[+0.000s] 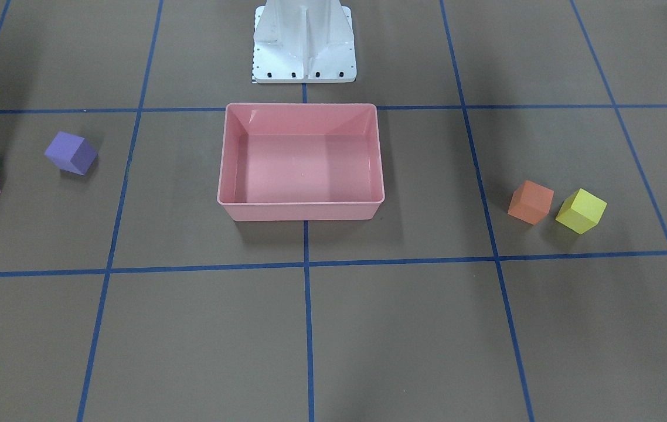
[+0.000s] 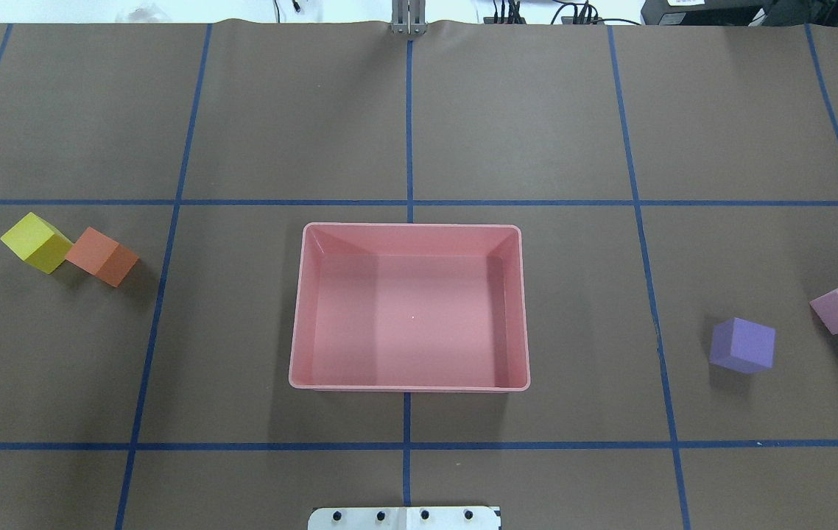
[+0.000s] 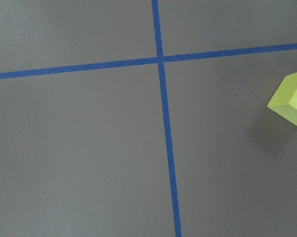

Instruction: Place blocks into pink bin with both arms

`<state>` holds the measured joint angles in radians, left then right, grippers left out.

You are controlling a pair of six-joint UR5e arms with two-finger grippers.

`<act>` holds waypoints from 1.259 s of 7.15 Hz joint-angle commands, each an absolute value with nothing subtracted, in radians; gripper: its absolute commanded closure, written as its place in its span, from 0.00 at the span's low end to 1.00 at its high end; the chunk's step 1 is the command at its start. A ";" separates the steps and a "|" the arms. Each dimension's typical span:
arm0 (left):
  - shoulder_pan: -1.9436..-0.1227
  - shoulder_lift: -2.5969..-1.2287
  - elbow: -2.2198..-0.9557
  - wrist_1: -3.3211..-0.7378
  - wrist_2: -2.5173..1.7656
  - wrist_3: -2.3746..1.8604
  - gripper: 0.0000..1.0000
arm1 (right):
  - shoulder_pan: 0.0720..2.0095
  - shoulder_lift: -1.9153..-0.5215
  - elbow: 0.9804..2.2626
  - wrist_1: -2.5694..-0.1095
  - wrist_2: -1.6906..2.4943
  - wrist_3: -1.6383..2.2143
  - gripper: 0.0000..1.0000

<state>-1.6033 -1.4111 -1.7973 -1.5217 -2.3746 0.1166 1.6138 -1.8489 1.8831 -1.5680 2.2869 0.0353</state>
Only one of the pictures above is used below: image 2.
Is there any yellow foam block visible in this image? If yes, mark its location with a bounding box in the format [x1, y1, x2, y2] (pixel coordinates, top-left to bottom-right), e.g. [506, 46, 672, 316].
[1, 212, 74, 275]

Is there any pink plastic bin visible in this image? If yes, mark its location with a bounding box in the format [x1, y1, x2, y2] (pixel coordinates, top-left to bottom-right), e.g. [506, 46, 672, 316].
[288, 222, 532, 393]

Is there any orange foam block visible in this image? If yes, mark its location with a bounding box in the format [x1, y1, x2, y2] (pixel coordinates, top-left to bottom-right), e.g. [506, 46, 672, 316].
[65, 226, 139, 288]

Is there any purple foam block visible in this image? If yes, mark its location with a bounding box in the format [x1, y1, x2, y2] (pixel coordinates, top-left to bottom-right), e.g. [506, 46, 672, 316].
[708, 318, 776, 375]

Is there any silver aluminium frame post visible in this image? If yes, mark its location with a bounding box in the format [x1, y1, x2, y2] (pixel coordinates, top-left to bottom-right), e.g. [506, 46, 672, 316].
[390, 0, 428, 37]

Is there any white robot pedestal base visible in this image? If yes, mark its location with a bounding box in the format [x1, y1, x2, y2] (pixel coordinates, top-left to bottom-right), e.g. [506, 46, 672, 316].
[307, 506, 502, 529]

